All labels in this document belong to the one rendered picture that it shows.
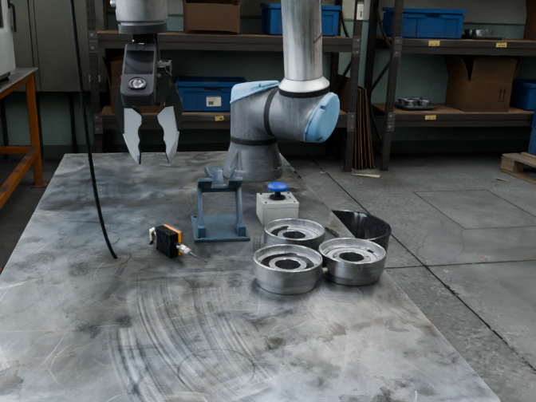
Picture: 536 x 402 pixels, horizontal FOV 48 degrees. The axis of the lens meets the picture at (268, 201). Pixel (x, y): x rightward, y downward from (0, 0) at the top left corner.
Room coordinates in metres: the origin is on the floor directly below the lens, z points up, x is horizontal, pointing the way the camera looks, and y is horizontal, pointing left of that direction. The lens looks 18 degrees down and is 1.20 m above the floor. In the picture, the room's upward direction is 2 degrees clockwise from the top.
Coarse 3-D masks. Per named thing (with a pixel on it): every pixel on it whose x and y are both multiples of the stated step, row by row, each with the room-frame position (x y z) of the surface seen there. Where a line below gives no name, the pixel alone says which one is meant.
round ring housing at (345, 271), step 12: (336, 240) 0.93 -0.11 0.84; (348, 240) 0.94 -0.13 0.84; (360, 240) 0.93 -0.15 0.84; (324, 252) 0.90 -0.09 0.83; (336, 252) 0.90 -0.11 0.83; (348, 252) 0.91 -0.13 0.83; (360, 252) 0.90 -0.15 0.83; (372, 252) 0.91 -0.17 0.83; (384, 252) 0.88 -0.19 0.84; (324, 264) 0.86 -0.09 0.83; (336, 264) 0.84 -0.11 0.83; (348, 264) 0.84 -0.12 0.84; (360, 264) 0.84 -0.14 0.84; (372, 264) 0.84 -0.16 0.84; (336, 276) 0.85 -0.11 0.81; (348, 276) 0.84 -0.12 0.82; (360, 276) 0.84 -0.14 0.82; (372, 276) 0.84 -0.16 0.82
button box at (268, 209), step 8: (288, 192) 1.17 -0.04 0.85; (264, 200) 1.11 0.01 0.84; (272, 200) 1.12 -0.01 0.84; (280, 200) 1.12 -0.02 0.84; (288, 200) 1.12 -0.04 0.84; (296, 200) 1.12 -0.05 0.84; (264, 208) 1.09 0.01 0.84; (272, 208) 1.10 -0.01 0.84; (280, 208) 1.10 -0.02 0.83; (288, 208) 1.10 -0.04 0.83; (296, 208) 1.10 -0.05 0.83; (264, 216) 1.09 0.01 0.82; (272, 216) 1.10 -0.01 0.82; (280, 216) 1.10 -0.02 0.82; (288, 216) 1.10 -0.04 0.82; (296, 216) 1.11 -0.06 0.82; (264, 224) 1.09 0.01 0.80
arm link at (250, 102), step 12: (240, 84) 1.46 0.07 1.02; (252, 84) 1.42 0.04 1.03; (264, 84) 1.42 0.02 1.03; (276, 84) 1.44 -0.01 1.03; (240, 96) 1.42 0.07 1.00; (252, 96) 1.41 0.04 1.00; (264, 96) 1.41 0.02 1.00; (240, 108) 1.42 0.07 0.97; (252, 108) 1.41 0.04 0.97; (264, 108) 1.39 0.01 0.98; (240, 120) 1.42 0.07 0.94; (252, 120) 1.41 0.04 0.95; (264, 120) 1.39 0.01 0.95; (240, 132) 1.42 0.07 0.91; (252, 132) 1.41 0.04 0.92; (264, 132) 1.41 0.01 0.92
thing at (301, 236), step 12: (264, 228) 0.97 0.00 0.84; (276, 228) 1.00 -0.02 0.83; (312, 228) 1.01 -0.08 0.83; (324, 228) 0.98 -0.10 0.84; (264, 240) 0.96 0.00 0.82; (276, 240) 0.93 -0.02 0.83; (288, 240) 0.92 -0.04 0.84; (300, 240) 0.92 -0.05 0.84; (312, 240) 0.93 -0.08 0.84; (324, 240) 0.96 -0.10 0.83
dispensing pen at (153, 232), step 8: (152, 232) 0.98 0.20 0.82; (160, 232) 0.95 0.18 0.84; (168, 232) 0.93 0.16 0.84; (176, 232) 0.94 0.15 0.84; (152, 240) 0.99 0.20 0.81; (160, 240) 0.94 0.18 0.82; (168, 240) 0.92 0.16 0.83; (176, 240) 0.93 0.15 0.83; (160, 248) 0.95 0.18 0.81; (168, 248) 0.92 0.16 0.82; (176, 248) 0.92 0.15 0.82; (184, 248) 0.91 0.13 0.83; (168, 256) 0.92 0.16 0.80; (176, 256) 0.93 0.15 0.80
